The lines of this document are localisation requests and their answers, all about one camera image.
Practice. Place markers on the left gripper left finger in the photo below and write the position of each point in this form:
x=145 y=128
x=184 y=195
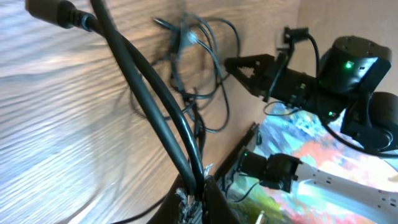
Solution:
x=170 y=211

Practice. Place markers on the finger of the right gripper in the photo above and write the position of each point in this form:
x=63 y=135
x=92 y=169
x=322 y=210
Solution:
x=255 y=73

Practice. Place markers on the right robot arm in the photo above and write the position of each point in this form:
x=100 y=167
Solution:
x=344 y=86

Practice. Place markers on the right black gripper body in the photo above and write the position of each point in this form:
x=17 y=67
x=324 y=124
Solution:
x=294 y=88

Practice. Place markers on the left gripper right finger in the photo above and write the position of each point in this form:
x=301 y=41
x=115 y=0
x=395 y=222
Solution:
x=215 y=207

